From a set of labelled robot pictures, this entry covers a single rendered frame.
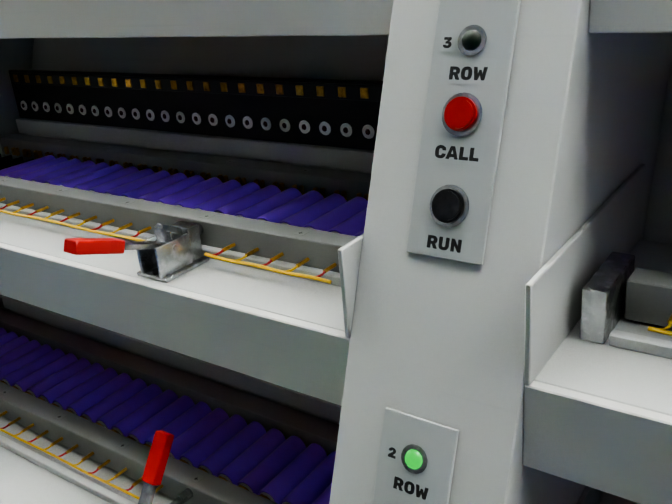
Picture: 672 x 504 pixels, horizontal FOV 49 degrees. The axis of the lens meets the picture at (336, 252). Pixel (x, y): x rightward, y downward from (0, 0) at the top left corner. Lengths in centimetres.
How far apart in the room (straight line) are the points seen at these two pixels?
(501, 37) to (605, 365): 16
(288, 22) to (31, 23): 25
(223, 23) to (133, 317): 20
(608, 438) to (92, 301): 35
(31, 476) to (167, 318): 24
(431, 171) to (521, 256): 6
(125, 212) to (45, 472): 23
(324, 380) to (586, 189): 17
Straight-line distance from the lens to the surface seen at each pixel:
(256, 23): 46
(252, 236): 48
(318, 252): 45
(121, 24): 54
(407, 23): 38
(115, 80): 76
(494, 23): 36
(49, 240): 60
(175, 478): 58
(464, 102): 35
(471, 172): 35
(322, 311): 42
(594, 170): 40
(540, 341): 35
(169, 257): 49
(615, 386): 35
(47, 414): 70
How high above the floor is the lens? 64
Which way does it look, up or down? 5 degrees down
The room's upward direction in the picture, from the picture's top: 7 degrees clockwise
